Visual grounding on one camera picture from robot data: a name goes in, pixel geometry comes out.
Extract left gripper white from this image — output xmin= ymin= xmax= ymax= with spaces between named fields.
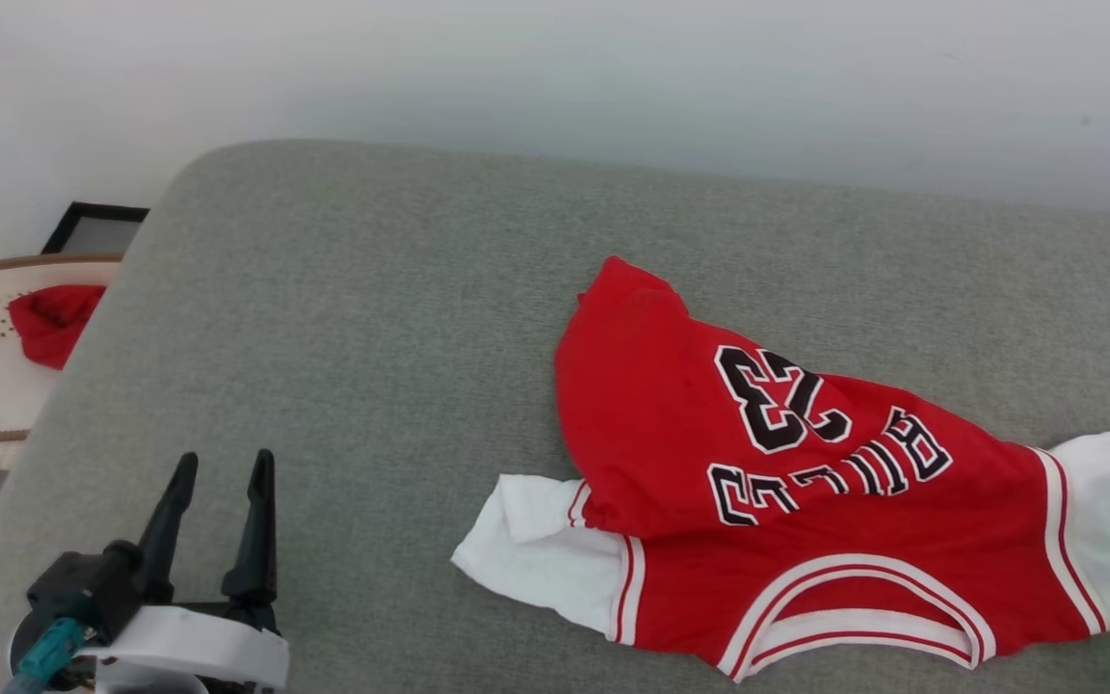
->
xmin=73 ymin=448 xmax=292 ymax=694

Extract red basketball jersey white sleeves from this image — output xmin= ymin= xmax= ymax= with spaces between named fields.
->
xmin=451 ymin=254 xmax=1110 ymax=684

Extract grey fabric sofa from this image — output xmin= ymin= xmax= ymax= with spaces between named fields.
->
xmin=0 ymin=140 xmax=1110 ymax=694

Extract red cloth in basket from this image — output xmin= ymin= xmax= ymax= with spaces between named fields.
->
xmin=7 ymin=283 xmax=109 ymax=371

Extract black framed floor panel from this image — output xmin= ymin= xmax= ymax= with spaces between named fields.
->
xmin=40 ymin=201 xmax=150 ymax=257

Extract teal cable connector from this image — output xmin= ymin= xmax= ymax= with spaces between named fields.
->
xmin=15 ymin=617 xmax=87 ymax=681

